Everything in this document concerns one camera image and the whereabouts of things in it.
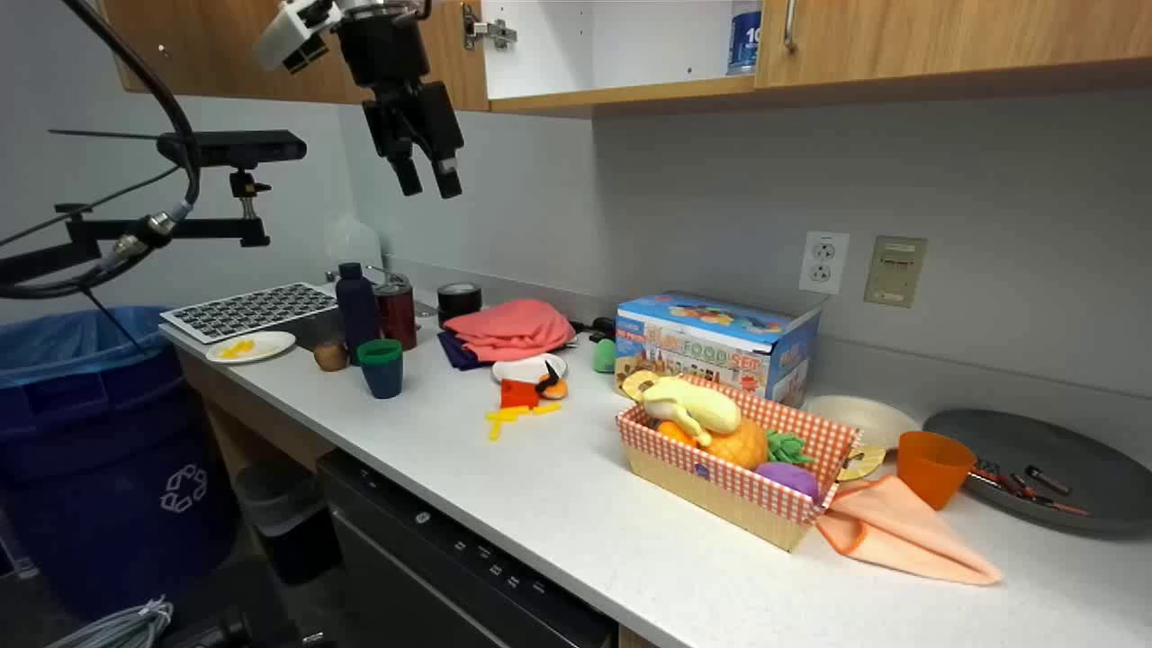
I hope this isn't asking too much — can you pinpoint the grey round tray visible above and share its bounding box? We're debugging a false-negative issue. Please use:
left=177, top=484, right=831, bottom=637
left=921, top=406, right=1152, bottom=543

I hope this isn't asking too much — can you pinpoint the beige wall plate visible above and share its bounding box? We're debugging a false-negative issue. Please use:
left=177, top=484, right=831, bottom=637
left=859, top=231, right=929, bottom=310

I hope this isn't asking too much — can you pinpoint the white wall outlet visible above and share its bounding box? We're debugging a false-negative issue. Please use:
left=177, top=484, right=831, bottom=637
left=796, top=226, right=852, bottom=297

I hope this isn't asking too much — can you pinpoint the yellow toy ring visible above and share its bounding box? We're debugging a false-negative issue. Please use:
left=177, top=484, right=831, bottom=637
left=834, top=443, right=892, bottom=484

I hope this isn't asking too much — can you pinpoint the black dishwasher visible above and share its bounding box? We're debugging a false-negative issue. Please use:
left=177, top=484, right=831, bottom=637
left=317, top=446, right=624, bottom=648

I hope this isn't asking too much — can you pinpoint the blue cup green rim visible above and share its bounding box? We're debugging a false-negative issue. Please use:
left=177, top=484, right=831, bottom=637
left=353, top=333, right=409, bottom=404

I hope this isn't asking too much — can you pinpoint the wooden overhead cabinet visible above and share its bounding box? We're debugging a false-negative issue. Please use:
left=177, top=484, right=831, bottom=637
left=479, top=0, right=1152, bottom=117

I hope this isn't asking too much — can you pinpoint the purple toy food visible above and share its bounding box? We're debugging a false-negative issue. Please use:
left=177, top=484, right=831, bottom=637
left=755, top=459, right=825, bottom=505

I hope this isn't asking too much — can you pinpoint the dark blue cloth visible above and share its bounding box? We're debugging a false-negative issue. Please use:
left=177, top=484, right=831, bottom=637
left=437, top=327, right=487, bottom=373

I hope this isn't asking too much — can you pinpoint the orange plastic cup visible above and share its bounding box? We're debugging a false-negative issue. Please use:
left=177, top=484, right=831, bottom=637
left=897, top=428, right=981, bottom=515

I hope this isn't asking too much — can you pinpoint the blue recycling bin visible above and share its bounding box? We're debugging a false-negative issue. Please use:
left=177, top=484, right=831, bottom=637
left=0, top=303, right=245, bottom=622

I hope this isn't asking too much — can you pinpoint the red checkered paper basket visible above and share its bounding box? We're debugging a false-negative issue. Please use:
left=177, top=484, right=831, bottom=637
left=613, top=376, right=864, bottom=553

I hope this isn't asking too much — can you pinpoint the white bowl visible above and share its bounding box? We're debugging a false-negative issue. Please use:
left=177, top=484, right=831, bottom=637
left=798, top=393, right=927, bottom=455

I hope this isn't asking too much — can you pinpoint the peach cloth napkin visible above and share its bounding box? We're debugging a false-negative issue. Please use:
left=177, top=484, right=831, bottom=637
left=815, top=472, right=1007, bottom=591

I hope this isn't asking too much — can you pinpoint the small white plate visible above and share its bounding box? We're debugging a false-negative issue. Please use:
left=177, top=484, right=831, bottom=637
left=203, top=327, right=300, bottom=365

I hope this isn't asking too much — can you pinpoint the grey crumpled bag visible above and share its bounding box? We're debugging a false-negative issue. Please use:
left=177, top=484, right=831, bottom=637
left=48, top=593, right=180, bottom=648

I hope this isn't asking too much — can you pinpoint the dark red strip toy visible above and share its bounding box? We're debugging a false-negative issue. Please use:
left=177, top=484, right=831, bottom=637
left=967, top=455, right=1091, bottom=523

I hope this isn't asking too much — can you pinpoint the blue toy food box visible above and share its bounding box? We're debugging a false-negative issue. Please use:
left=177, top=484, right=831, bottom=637
left=613, top=291, right=825, bottom=411

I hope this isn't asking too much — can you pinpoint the grid dish drying mat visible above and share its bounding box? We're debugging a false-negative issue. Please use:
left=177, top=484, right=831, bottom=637
left=157, top=275, right=342, bottom=349

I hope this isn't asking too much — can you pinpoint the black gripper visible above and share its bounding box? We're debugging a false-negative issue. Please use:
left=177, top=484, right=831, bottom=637
left=336, top=11, right=468, bottom=205

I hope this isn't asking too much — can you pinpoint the green toy vegetable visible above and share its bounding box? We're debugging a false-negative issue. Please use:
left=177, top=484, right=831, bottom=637
left=766, top=428, right=815, bottom=472

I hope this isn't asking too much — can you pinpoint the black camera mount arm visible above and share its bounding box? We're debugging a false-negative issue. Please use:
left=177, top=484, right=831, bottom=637
left=0, top=165, right=274, bottom=291

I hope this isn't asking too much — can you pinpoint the orange toy fruit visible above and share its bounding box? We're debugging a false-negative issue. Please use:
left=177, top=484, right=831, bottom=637
left=702, top=422, right=774, bottom=475

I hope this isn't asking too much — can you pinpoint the clear plastic bottle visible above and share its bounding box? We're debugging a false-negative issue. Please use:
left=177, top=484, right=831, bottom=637
left=319, top=212, right=390, bottom=286

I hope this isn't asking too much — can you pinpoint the blue white canister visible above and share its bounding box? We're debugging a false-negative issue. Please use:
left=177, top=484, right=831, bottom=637
left=727, top=0, right=766, bottom=79

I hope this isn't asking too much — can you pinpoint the small black waste bin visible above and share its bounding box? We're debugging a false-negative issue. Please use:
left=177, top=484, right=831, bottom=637
left=232, top=459, right=347, bottom=591

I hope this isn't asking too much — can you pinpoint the black stereo camera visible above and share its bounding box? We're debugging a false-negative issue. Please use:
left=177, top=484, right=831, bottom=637
left=154, top=124, right=310, bottom=172

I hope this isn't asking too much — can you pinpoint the pale yellow toy chicken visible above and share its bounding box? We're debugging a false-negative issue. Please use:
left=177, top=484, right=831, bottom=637
left=618, top=365, right=748, bottom=451

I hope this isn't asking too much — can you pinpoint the pink folded cloth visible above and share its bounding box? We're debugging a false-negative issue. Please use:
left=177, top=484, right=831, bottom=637
left=442, top=293, right=580, bottom=365

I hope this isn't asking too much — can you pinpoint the dark red bottle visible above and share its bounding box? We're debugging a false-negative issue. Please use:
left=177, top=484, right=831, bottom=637
left=373, top=268, right=420, bottom=352

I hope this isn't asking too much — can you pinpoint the metal cabinet hinge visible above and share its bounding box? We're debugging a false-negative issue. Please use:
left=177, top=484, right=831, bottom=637
left=462, top=3, right=523, bottom=52

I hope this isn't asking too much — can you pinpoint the orange black toy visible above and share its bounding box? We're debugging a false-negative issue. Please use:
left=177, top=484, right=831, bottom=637
left=535, top=355, right=574, bottom=404

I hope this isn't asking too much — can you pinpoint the dark blue bottle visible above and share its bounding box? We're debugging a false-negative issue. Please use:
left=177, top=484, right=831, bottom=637
left=330, top=257, right=387, bottom=359

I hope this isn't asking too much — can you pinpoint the wooden cabinet door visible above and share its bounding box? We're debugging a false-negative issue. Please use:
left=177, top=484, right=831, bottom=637
left=100, top=0, right=495, bottom=116
left=754, top=0, right=1152, bottom=89

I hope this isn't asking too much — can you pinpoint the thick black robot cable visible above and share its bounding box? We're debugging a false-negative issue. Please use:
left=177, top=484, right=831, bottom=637
left=0, top=0, right=207, bottom=303

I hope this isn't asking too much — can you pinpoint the black round container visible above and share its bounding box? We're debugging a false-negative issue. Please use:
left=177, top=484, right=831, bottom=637
left=437, top=280, right=487, bottom=323

